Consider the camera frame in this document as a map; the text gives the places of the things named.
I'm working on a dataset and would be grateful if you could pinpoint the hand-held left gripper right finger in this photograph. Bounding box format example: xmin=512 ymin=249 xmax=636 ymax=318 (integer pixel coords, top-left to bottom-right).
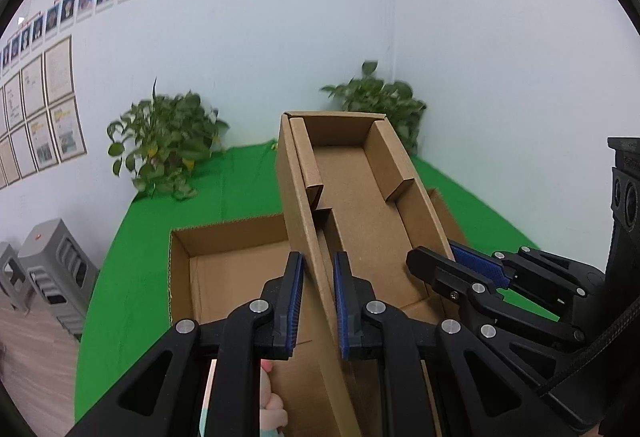
xmin=333 ymin=252 xmax=576 ymax=437

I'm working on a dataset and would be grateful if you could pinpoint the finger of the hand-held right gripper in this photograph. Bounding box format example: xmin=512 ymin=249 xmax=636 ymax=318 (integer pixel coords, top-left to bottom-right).
xmin=449 ymin=241 xmax=607 ymax=314
xmin=406 ymin=246 xmax=606 ymax=434

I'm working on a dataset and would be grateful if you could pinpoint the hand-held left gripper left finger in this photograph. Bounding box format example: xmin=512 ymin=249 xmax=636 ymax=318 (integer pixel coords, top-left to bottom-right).
xmin=65 ymin=252 xmax=304 ymax=437

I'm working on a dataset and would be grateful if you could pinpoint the large cardboard box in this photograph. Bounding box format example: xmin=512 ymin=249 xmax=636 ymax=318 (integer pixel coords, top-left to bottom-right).
xmin=167 ymin=212 xmax=333 ymax=437

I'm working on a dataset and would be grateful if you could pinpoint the small narrow cardboard box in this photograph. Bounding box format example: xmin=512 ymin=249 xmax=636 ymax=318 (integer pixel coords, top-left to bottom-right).
xmin=275 ymin=111 xmax=469 ymax=437

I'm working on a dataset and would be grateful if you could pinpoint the pink and teal plush toy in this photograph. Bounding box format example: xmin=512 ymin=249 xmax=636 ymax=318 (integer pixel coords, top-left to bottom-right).
xmin=200 ymin=359 xmax=290 ymax=437

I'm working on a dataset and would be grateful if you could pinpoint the green table cloth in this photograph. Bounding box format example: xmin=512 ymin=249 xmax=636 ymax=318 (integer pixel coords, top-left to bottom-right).
xmin=74 ymin=142 xmax=561 ymax=424

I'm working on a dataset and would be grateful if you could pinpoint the green plant in brown pot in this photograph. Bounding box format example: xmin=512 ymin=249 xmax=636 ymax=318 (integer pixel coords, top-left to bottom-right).
xmin=320 ymin=60 xmax=429 ymax=156

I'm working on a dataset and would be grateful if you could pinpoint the bushy potted green plant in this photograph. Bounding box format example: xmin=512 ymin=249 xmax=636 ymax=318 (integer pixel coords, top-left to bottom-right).
xmin=106 ymin=77 xmax=231 ymax=201

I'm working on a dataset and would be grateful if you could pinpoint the grey plastic stool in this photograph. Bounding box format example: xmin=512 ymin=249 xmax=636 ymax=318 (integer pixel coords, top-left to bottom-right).
xmin=17 ymin=218 xmax=101 ymax=343
xmin=0 ymin=242 xmax=32 ymax=314

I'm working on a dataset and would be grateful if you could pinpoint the black braided cable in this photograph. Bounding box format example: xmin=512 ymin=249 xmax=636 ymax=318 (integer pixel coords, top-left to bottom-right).
xmin=537 ymin=301 xmax=640 ymax=399

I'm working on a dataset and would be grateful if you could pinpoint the group of framed wall documents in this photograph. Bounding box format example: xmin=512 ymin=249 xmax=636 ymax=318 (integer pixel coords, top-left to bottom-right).
xmin=0 ymin=36 xmax=89 ymax=191

